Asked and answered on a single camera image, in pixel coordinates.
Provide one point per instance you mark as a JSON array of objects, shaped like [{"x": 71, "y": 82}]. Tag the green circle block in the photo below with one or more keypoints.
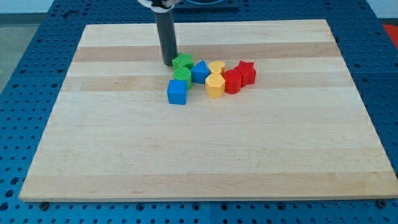
[{"x": 184, "y": 74}]

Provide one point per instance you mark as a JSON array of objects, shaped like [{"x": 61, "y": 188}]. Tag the red object at edge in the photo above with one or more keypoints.
[{"x": 392, "y": 31}]

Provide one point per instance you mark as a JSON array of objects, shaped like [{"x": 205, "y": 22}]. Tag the red cylinder block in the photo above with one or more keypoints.
[{"x": 233, "y": 80}]

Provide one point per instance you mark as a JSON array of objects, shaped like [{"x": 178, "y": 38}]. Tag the yellow hexagon block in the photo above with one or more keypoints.
[{"x": 214, "y": 85}]

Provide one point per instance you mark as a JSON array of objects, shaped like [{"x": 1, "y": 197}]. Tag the red star block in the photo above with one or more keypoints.
[{"x": 248, "y": 72}]

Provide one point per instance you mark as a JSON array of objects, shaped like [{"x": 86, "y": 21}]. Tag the yellow heart block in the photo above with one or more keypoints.
[{"x": 217, "y": 67}]

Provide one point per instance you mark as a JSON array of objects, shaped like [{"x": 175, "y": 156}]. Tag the green star block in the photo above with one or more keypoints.
[{"x": 183, "y": 60}]

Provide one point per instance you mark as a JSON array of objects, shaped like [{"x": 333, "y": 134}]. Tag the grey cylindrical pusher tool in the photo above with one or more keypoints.
[{"x": 167, "y": 38}]

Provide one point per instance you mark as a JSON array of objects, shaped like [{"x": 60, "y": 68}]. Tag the blue cube block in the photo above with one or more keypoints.
[{"x": 177, "y": 92}]

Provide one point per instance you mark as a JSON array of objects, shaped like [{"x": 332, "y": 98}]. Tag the white tool mount flange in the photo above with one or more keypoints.
[{"x": 159, "y": 6}]

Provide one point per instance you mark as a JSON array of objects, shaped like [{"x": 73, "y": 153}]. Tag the wooden board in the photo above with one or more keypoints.
[{"x": 300, "y": 132}]

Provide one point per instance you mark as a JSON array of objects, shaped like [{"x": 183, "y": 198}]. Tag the blue triangle block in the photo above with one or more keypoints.
[{"x": 200, "y": 72}]

